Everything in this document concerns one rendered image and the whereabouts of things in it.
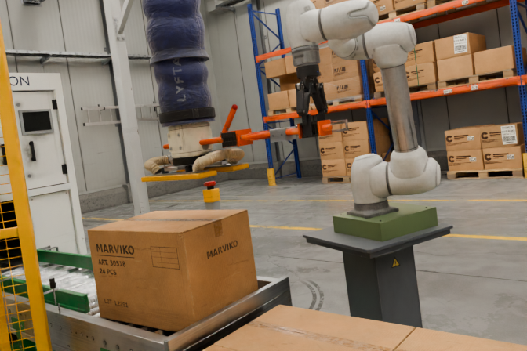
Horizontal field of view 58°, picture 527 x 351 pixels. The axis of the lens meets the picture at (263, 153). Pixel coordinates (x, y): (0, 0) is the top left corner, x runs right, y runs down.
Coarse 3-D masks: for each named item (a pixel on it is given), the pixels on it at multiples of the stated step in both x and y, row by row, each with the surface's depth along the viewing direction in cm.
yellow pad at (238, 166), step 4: (224, 160) 198; (224, 164) 198; (228, 164) 199; (236, 164) 194; (240, 164) 196; (244, 164) 195; (248, 164) 196; (204, 168) 199; (208, 168) 197; (212, 168) 196; (216, 168) 194; (220, 168) 193; (224, 168) 192; (228, 168) 190; (232, 168) 189; (236, 168) 190; (240, 168) 192; (244, 168) 194
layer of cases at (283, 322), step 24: (288, 312) 192; (312, 312) 189; (240, 336) 175; (264, 336) 172; (288, 336) 170; (312, 336) 167; (336, 336) 165; (360, 336) 162; (384, 336) 160; (408, 336) 158; (432, 336) 156; (456, 336) 153
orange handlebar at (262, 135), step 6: (324, 126) 153; (330, 126) 154; (252, 132) 171; (258, 132) 170; (264, 132) 168; (288, 132) 161; (294, 132) 160; (216, 138) 182; (240, 138) 174; (246, 138) 173; (252, 138) 171; (258, 138) 170; (264, 138) 171; (168, 144) 200; (204, 144) 187
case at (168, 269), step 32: (128, 224) 211; (160, 224) 200; (192, 224) 189; (224, 224) 196; (96, 256) 210; (128, 256) 197; (160, 256) 185; (192, 256) 180; (224, 256) 194; (96, 288) 213; (128, 288) 199; (160, 288) 187; (192, 288) 178; (224, 288) 193; (256, 288) 209; (128, 320) 202; (160, 320) 190; (192, 320) 179
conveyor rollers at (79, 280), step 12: (48, 264) 337; (24, 276) 315; (48, 276) 308; (60, 276) 298; (72, 276) 294; (84, 276) 291; (72, 288) 266; (84, 288) 269; (96, 300) 245; (96, 312) 226; (132, 324) 200; (168, 336) 183
